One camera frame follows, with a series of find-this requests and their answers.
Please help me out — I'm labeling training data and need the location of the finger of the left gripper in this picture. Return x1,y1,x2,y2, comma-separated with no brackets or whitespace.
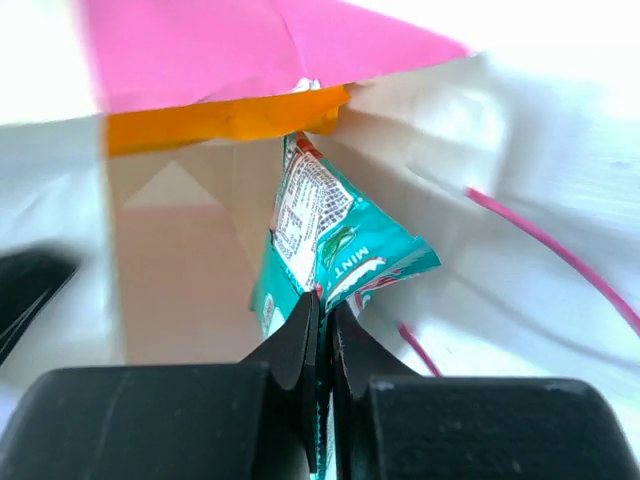
1,244,81,363

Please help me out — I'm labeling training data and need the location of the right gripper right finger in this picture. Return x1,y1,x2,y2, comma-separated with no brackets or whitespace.
328,305,639,479

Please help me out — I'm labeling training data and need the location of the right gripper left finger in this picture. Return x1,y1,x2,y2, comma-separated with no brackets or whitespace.
1,293,320,479

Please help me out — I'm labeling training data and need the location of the teal mint candy packet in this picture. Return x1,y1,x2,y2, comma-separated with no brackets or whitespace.
251,132,441,479

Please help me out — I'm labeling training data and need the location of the pink and cream paper bag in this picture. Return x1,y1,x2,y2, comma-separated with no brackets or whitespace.
1,1,639,395

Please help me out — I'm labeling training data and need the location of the orange snack packet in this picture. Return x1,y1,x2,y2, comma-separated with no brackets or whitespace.
105,86,350,157

